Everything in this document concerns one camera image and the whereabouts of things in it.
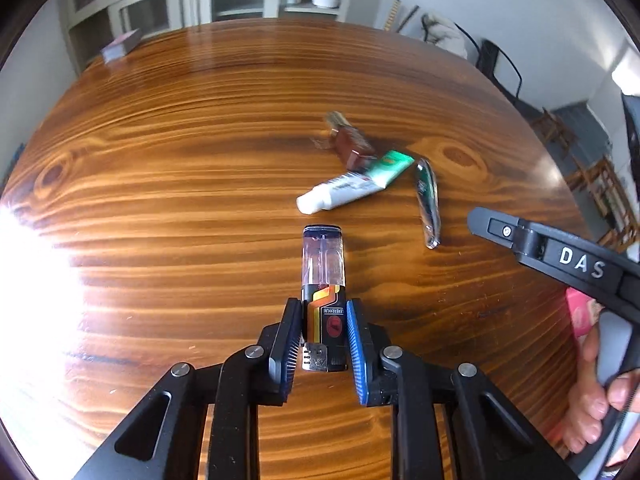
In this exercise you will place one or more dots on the pink box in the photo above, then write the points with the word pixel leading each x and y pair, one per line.
pixel 582 312

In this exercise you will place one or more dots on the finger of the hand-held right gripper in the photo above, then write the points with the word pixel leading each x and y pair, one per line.
pixel 495 227

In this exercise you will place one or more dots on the dark stick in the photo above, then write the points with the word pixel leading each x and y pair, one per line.
pixel 407 19

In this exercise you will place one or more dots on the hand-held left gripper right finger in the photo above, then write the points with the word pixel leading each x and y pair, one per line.
pixel 356 355

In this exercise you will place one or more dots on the white bowl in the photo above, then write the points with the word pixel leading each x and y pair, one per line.
pixel 326 1

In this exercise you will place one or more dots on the black lighter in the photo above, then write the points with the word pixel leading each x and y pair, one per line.
pixel 324 280

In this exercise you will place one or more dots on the black metal chair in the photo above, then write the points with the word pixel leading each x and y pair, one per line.
pixel 500 67

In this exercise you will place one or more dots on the white jacket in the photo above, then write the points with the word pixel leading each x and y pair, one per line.
pixel 445 32

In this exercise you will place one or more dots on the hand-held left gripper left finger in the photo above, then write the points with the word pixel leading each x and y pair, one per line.
pixel 287 345

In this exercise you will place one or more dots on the person's right hand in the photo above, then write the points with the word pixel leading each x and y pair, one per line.
pixel 585 410

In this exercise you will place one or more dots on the small white tube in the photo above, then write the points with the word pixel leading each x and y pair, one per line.
pixel 350 185

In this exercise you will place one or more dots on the small brown case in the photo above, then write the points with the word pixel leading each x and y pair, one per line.
pixel 355 147

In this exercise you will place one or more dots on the wooden chair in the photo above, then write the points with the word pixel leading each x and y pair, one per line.
pixel 552 127
pixel 602 200

